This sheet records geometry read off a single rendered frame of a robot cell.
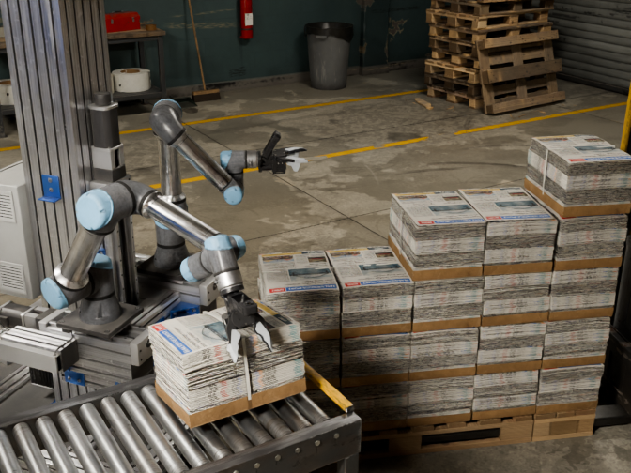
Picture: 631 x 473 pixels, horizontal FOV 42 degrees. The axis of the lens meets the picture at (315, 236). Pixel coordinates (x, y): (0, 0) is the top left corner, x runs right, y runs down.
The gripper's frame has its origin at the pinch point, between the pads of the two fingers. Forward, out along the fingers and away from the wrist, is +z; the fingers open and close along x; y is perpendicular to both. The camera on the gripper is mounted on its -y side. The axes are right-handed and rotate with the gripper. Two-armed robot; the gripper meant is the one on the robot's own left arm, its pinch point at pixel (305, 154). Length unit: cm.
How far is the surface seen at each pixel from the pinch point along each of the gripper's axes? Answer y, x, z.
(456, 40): 133, -581, 204
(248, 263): 145, -143, -28
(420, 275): 32, 45, 43
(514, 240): 20, 38, 80
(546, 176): 4, 15, 97
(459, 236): 17, 40, 57
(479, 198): 15, 13, 72
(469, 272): 32, 42, 63
